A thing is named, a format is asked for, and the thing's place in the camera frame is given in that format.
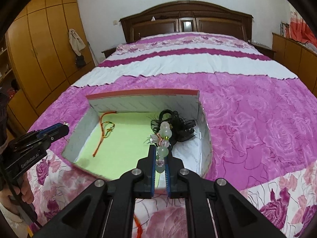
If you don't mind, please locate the green foam sheet in box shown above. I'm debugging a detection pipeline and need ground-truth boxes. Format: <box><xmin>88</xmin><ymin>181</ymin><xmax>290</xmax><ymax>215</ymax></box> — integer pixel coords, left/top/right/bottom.
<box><xmin>75</xmin><ymin>112</ymin><xmax>159</xmax><ymax>180</ymax></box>

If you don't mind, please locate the dark bedside table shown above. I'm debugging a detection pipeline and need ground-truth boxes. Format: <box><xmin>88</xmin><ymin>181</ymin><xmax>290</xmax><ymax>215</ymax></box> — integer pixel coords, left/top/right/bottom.
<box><xmin>102</xmin><ymin>47</ymin><xmax>116</xmax><ymax>58</ymax></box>

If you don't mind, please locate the hanging beige cloth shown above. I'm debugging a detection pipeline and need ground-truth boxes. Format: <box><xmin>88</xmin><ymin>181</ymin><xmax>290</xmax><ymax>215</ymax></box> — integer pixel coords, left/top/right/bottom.
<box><xmin>69</xmin><ymin>29</ymin><xmax>86</xmax><ymax>57</ymax></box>

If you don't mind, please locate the black hanging bag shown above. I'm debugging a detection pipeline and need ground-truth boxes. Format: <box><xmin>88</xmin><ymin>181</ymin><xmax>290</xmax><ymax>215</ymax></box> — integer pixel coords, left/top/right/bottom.
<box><xmin>75</xmin><ymin>54</ymin><xmax>87</xmax><ymax>68</ymax></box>

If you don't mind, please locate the person's left hand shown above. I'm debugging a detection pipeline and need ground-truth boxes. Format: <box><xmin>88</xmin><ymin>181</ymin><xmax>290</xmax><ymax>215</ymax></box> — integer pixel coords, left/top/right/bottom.
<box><xmin>1</xmin><ymin>173</ymin><xmax>34</xmax><ymax>209</ymax></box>

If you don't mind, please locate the floral red curtain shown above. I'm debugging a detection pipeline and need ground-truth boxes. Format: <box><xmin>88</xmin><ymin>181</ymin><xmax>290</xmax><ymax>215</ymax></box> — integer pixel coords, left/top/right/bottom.
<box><xmin>290</xmin><ymin>10</ymin><xmax>316</xmax><ymax>47</ymax></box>

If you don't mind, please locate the wooden sideboard cabinet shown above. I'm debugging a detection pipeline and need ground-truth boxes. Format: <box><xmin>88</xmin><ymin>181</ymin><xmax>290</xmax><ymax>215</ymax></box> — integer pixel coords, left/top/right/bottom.
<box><xmin>272</xmin><ymin>33</ymin><xmax>317</xmax><ymax>96</ymax></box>

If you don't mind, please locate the black feather hair clip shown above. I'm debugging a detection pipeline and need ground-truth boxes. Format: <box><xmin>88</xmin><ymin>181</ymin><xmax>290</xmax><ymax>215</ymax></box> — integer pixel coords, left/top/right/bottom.
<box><xmin>150</xmin><ymin>109</ymin><xmax>196</xmax><ymax>146</ymax></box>

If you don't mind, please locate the wooden wardrobe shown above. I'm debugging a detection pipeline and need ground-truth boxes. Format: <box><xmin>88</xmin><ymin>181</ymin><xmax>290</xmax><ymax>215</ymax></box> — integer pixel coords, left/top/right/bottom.
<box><xmin>5</xmin><ymin>0</ymin><xmax>95</xmax><ymax>132</ymax></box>

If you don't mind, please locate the pink floral bedspread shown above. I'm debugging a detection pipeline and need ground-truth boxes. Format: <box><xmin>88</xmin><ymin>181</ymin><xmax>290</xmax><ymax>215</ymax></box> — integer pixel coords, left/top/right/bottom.
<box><xmin>28</xmin><ymin>33</ymin><xmax>316</xmax><ymax>237</ymax></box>

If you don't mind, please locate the rainbow cord bracelet with bell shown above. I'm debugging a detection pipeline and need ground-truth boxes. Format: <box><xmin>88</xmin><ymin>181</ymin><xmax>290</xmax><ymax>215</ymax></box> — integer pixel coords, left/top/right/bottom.
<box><xmin>92</xmin><ymin>111</ymin><xmax>118</xmax><ymax>157</ymax></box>

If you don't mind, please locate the dark wooden headboard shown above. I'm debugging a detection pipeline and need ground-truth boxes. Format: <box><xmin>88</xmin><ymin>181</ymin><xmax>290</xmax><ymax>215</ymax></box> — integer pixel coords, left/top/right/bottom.
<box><xmin>120</xmin><ymin>0</ymin><xmax>253</xmax><ymax>43</ymax></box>

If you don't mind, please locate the pink cardboard box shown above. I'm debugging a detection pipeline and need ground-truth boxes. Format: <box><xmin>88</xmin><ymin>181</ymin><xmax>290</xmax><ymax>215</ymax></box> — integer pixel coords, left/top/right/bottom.
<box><xmin>62</xmin><ymin>89</ymin><xmax>212</xmax><ymax>180</ymax></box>

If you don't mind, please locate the jade bead bracelet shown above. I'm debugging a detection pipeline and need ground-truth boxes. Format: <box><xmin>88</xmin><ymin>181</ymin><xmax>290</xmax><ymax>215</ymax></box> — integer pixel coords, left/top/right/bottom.
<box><xmin>148</xmin><ymin>121</ymin><xmax>173</xmax><ymax>174</ymax></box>

